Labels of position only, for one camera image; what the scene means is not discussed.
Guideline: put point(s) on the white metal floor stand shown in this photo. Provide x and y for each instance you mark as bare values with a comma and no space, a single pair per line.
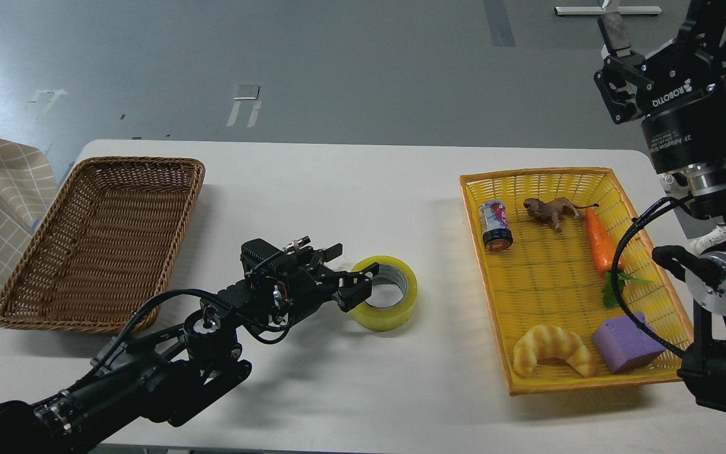
603,7

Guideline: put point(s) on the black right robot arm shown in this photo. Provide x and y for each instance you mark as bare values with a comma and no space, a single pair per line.
703,368

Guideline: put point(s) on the yellow tape roll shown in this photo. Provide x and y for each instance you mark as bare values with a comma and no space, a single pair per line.
391,271

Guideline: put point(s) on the yellow plastic basket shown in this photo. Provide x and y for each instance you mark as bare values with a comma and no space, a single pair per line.
549,277

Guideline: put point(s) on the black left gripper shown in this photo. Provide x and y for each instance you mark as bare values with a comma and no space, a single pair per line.
314,284

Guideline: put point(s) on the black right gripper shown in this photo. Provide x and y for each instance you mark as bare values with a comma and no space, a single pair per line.
685,101

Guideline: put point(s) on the small drink can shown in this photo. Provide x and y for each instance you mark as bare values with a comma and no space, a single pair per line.
496,232

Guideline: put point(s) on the orange toy carrot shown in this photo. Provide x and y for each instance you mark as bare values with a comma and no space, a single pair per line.
603,249

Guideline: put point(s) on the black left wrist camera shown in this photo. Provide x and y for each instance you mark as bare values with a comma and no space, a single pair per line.
261,258

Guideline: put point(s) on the white sneaker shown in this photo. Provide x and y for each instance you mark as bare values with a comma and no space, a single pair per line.
716,236
672,182

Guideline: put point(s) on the toy croissant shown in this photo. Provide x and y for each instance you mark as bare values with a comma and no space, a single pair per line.
545,341

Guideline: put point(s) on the purple foam block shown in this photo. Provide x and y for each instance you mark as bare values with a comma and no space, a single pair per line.
623,346

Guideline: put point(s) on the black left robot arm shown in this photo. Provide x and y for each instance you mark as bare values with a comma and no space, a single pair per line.
179,353

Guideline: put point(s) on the brown wicker basket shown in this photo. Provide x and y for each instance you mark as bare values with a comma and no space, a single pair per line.
107,244

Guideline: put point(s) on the brown toy lion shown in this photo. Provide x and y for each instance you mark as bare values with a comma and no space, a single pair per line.
552,212

